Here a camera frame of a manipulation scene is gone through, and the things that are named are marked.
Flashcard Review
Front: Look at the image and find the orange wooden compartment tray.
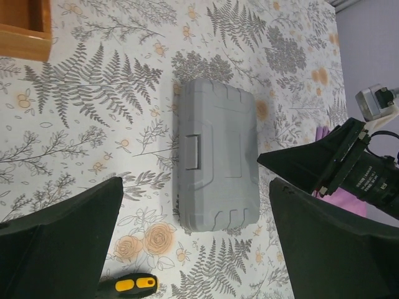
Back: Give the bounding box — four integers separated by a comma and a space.
1, 0, 52, 62

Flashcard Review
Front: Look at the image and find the grey plastic tool case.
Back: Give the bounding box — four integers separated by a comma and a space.
178, 78, 260, 232

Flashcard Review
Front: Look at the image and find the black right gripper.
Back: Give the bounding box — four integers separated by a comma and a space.
257, 118, 398, 219

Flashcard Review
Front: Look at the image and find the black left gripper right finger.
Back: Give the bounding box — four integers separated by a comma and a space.
269, 178, 398, 298

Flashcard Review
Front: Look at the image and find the small black yellow screwdriver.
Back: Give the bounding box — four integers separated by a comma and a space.
95, 273, 160, 299

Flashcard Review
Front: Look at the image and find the purple princess print bag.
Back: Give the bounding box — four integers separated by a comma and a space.
315, 125, 367, 218

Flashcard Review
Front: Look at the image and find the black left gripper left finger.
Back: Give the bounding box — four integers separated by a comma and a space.
1, 177, 123, 298

